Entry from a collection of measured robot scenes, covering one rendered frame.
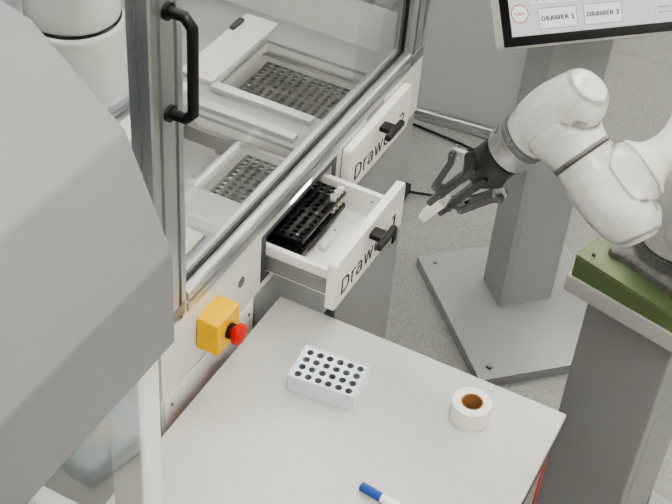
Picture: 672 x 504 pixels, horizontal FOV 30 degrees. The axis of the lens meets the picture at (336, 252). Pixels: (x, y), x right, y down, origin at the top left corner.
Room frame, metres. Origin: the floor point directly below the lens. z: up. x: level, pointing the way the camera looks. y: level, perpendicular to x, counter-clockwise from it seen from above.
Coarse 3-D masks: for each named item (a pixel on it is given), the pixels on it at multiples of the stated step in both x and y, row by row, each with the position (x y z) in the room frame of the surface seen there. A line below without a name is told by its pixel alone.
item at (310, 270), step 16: (352, 192) 1.92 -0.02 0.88; (368, 192) 1.91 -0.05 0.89; (352, 208) 1.92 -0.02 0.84; (368, 208) 1.91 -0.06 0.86; (352, 224) 1.88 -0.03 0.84; (320, 240) 1.82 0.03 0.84; (336, 240) 1.83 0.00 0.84; (272, 256) 1.72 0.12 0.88; (288, 256) 1.71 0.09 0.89; (304, 256) 1.77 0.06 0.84; (320, 256) 1.78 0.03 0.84; (272, 272) 1.72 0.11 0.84; (288, 272) 1.70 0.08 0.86; (304, 272) 1.69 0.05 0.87; (320, 272) 1.68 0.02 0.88; (320, 288) 1.67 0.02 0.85
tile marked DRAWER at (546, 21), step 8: (544, 8) 2.45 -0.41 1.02; (552, 8) 2.46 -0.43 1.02; (560, 8) 2.46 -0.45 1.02; (568, 8) 2.47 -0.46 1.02; (576, 8) 2.47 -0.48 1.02; (544, 16) 2.44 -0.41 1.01; (552, 16) 2.45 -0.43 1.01; (560, 16) 2.45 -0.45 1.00; (568, 16) 2.46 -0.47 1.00; (576, 16) 2.46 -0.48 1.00; (544, 24) 2.43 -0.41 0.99; (552, 24) 2.44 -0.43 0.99; (560, 24) 2.44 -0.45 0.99; (568, 24) 2.45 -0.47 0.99; (576, 24) 2.45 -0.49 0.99
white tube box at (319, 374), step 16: (304, 352) 1.56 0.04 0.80; (320, 352) 1.56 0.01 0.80; (304, 368) 1.53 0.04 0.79; (320, 368) 1.53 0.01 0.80; (336, 368) 1.53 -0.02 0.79; (352, 368) 1.53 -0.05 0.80; (368, 368) 1.53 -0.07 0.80; (288, 384) 1.50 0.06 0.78; (304, 384) 1.49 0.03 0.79; (320, 384) 1.49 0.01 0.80; (336, 384) 1.49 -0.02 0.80; (352, 384) 1.50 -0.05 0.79; (320, 400) 1.48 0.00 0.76; (336, 400) 1.47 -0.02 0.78; (352, 400) 1.46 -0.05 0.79
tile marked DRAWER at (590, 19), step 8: (584, 8) 2.48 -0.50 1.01; (592, 8) 2.49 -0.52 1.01; (600, 8) 2.49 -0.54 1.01; (608, 8) 2.50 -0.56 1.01; (616, 8) 2.50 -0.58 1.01; (584, 16) 2.47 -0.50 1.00; (592, 16) 2.47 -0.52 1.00; (600, 16) 2.48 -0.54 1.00; (608, 16) 2.49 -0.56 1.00; (616, 16) 2.49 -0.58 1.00; (592, 24) 2.46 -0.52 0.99
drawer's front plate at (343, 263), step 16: (400, 192) 1.89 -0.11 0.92; (384, 208) 1.82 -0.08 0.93; (400, 208) 1.90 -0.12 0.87; (368, 224) 1.77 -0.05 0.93; (384, 224) 1.83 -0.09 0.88; (352, 240) 1.72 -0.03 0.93; (368, 240) 1.77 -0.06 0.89; (336, 256) 1.67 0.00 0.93; (352, 256) 1.71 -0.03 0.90; (368, 256) 1.77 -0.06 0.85; (336, 272) 1.65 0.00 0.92; (336, 288) 1.65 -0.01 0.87; (336, 304) 1.66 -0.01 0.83
